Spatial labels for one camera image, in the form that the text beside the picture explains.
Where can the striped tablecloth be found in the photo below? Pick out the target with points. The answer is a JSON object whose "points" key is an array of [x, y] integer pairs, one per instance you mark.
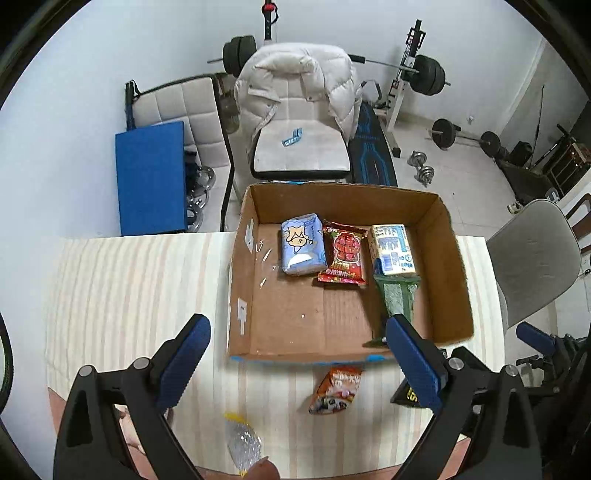
{"points": [[129, 295]]}

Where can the chrome weight plates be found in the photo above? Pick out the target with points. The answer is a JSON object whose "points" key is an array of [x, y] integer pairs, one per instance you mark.
{"points": [[201, 194]]}

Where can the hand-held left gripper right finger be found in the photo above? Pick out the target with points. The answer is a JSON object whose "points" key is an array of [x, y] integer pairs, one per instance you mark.
{"points": [[413, 364]]}

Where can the orange snack packet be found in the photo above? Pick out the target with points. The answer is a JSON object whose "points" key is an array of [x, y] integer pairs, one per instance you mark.
{"points": [[336, 390]]}

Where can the blue cartoon tissue pack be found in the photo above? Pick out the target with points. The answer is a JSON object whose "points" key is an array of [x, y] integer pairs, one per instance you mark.
{"points": [[302, 244]]}

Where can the long barbell with black plates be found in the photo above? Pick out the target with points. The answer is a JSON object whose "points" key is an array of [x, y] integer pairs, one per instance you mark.
{"points": [[427, 74]]}

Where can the blue board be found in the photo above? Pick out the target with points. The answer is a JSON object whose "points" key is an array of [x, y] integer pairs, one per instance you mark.
{"points": [[150, 180]]}

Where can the blue black bench pad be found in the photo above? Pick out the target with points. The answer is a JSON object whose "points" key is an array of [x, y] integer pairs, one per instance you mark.
{"points": [[371, 152]]}

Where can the black box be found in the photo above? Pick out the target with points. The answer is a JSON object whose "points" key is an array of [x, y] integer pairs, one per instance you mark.
{"points": [[521, 153]]}

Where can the black packet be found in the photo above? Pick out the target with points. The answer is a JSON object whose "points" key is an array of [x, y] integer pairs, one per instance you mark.
{"points": [[405, 397]]}

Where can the green plastic packet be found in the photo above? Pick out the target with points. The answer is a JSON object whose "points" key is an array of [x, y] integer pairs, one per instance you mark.
{"points": [[395, 295]]}

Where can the white padded chair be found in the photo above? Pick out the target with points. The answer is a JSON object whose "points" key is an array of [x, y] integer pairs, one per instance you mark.
{"points": [[184, 99], [300, 147]]}

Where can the cardboard box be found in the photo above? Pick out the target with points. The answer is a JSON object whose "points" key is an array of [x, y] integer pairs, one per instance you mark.
{"points": [[300, 318]]}

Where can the red snack packet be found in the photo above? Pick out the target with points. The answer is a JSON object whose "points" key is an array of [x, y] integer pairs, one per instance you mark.
{"points": [[345, 251]]}

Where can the small blue packet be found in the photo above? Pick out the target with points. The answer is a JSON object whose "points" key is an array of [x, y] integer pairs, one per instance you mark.
{"points": [[292, 137]]}

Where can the black metal rack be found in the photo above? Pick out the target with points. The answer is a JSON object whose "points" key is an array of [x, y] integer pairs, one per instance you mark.
{"points": [[565, 157]]}

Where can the grey plastic chair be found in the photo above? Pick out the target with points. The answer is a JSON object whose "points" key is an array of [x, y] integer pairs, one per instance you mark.
{"points": [[535, 263]]}

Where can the short barbell with black plates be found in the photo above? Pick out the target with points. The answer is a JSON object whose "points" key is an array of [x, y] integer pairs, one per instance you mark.
{"points": [[466, 137]]}

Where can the clear plastic bag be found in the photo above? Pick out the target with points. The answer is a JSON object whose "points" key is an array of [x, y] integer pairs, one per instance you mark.
{"points": [[242, 443]]}

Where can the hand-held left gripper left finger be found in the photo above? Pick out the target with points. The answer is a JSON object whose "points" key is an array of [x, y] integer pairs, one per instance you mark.
{"points": [[184, 362]]}

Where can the white blue carton box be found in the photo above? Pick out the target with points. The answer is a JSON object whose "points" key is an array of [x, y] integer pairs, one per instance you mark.
{"points": [[392, 249]]}

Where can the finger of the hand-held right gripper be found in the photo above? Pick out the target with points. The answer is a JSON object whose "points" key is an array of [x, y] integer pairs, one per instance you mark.
{"points": [[535, 336]]}

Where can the person's left hand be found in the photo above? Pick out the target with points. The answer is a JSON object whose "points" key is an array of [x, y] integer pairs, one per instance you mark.
{"points": [[265, 470]]}

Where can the white puffer jacket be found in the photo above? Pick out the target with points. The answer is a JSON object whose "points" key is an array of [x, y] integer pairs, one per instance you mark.
{"points": [[272, 78]]}

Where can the wooden chair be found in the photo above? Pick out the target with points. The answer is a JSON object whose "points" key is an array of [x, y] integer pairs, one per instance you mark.
{"points": [[582, 221]]}

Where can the chrome dumbbell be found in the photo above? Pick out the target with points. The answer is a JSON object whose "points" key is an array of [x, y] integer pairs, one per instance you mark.
{"points": [[427, 174], [418, 158]]}

